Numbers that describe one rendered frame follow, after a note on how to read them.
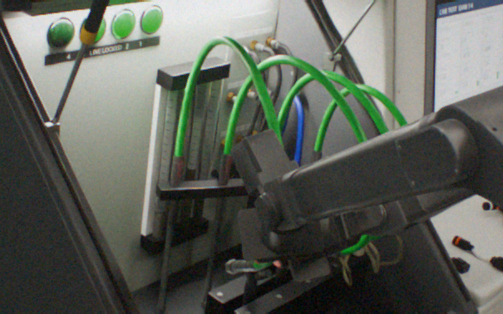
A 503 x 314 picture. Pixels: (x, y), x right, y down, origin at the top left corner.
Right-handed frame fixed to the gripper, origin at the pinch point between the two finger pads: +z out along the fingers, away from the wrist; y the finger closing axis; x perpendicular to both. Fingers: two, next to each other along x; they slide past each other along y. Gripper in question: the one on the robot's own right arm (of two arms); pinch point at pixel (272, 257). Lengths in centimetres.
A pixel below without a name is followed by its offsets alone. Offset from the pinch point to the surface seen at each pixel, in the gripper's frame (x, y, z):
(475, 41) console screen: -66, 35, 3
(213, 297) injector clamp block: 4.3, -2.9, 13.8
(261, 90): 8.4, 20.2, -21.3
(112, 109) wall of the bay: 14.1, 31.2, 12.5
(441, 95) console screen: -54, 25, 5
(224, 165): -4.4, 18.9, 13.0
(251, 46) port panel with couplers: -17.3, 41.1, 12.9
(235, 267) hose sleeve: 8.8, -0.4, -3.2
